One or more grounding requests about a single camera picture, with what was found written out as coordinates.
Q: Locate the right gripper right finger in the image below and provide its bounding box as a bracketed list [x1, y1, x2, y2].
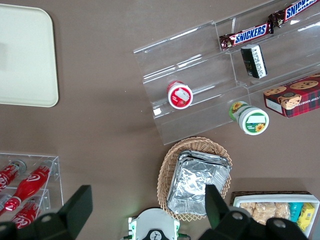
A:
[197, 184, 309, 240]

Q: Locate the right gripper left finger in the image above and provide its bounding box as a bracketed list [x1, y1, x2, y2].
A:
[0, 184, 94, 240]

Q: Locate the aluminium foil tray stack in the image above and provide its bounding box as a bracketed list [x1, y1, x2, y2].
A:
[166, 149, 232, 216]

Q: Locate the dark woven rectangular basket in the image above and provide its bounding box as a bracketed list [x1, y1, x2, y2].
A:
[229, 191, 314, 207]

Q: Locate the white rectangular snack tray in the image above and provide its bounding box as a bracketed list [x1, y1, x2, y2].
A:
[232, 194, 320, 237]

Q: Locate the light wicker oval basket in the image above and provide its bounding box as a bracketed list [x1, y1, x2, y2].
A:
[156, 136, 233, 222]

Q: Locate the cream plastic tray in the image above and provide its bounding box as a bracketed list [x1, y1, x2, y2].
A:
[0, 3, 60, 108]

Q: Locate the clear bagged rice cracker pack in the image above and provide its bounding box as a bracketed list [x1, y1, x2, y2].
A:
[273, 201, 291, 221]
[253, 201, 276, 226]
[239, 201, 258, 218]

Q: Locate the clear acrylic bottle rack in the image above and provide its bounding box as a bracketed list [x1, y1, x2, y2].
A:
[0, 152, 65, 218]

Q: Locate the red Coca-Cola bottle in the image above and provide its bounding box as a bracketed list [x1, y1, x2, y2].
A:
[0, 159, 27, 192]
[10, 196, 49, 230]
[3, 161, 55, 211]
[0, 192, 14, 216]

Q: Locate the teal snack packet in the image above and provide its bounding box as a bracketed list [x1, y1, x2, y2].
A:
[288, 202, 305, 223]

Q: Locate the yellow snack packet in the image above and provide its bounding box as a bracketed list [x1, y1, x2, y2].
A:
[297, 202, 316, 232]

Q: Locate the green sunflower lidded cup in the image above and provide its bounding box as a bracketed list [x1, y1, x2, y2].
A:
[228, 100, 270, 135]

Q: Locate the red lidded yogurt cup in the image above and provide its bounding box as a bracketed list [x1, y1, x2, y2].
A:
[166, 80, 194, 110]

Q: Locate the red plaid cookie box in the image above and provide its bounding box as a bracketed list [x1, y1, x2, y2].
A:
[263, 73, 320, 119]

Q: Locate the small black snack box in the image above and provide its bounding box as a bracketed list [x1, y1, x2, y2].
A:
[240, 44, 268, 80]

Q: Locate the clear acrylic stepped shelf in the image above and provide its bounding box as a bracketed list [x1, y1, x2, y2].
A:
[132, 0, 320, 146]

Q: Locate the Snickers chocolate bar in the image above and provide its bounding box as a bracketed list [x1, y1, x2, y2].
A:
[219, 21, 275, 52]
[267, 0, 320, 28]

